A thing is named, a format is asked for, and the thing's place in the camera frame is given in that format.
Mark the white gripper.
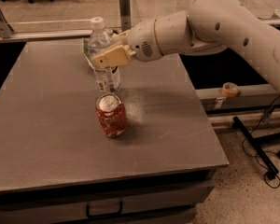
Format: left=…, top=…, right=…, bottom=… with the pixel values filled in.
left=91, top=19, right=162, bottom=68

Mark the clear plastic water bottle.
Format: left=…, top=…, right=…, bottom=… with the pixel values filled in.
left=88, top=17, right=120, bottom=92

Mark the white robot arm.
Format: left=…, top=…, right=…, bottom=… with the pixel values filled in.
left=91, top=0, right=280, bottom=94

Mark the red soda can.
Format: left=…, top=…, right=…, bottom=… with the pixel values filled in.
left=95, top=93, right=128, bottom=138

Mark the green chip bag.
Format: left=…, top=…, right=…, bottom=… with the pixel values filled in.
left=83, top=39, right=93, bottom=68

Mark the orange tape roll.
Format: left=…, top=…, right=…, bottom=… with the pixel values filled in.
left=221, top=82, right=240, bottom=97

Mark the grey cabinet drawer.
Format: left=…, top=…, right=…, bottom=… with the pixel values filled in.
left=0, top=180, right=214, bottom=224

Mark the black floor stand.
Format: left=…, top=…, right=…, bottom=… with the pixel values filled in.
left=232, top=117, right=280, bottom=180

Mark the middle metal bracket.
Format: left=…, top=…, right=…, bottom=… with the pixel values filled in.
left=119, top=0, right=132, bottom=31

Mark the black floor cable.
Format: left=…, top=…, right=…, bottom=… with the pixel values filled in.
left=241, top=93, right=280, bottom=189

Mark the black drawer handle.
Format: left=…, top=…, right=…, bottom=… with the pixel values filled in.
left=85, top=201, right=123, bottom=220

